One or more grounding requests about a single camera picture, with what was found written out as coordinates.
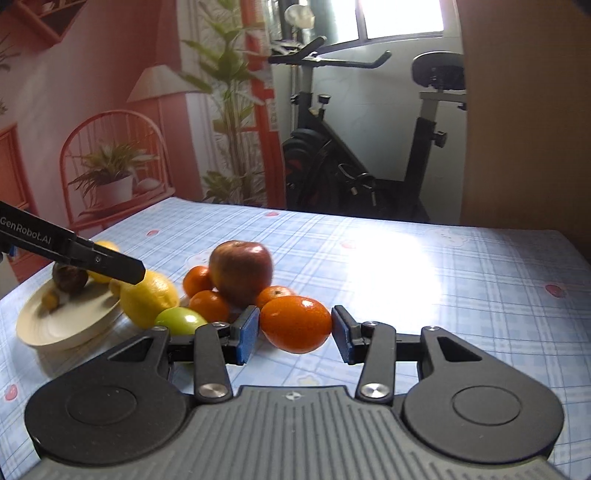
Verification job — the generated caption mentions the black exercise bike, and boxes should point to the black exercise bike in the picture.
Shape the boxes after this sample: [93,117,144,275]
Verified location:
[268,36,468,224]

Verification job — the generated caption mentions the orange tangerine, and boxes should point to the orange tangerine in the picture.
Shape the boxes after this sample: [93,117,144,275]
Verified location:
[185,266,215,298]
[255,285,296,310]
[261,296,333,354]
[188,290,232,324]

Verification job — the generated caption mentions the wooden cabinet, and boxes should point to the wooden cabinet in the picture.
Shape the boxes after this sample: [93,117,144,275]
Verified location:
[457,0,591,259]

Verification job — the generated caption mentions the printed room wall backdrop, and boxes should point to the printed room wall backdrop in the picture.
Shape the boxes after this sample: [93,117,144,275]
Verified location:
[0,0,287,287]

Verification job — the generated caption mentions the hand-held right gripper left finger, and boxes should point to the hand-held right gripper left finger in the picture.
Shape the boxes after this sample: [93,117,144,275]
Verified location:
[99,305,260,402]

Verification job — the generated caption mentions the yellow lemon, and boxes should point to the yellow lemon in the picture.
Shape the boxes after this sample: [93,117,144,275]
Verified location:
[119,271,181,329]
[88,241,122,283]

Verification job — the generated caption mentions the window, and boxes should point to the window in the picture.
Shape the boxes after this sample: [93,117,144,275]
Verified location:
[355,0,446,44]

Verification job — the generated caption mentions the red apple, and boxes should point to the red apple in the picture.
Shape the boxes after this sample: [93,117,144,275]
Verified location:
[209,240,273,308]

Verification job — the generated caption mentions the dark purple mangosteen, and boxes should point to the dark purple mangosteen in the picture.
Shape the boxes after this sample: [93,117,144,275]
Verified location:
[52,262,88,292]

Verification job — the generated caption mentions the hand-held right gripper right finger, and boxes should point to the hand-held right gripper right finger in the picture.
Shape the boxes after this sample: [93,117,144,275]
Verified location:
[331,305,497,403]

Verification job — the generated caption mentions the cream round plate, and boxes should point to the cream round plate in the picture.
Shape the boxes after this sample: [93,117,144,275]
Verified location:
[16,277,123,352]

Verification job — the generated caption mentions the white plastic bag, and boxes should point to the white plastic bag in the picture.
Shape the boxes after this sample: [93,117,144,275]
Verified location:
[285,4,315,27]

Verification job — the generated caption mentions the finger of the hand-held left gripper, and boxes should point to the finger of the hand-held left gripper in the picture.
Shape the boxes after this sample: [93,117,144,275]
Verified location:
[69,237,146,284]

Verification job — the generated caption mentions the blue plaid tablecloth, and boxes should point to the blue plaid tablecloth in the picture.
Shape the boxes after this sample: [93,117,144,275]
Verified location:
[0,198,591,480]

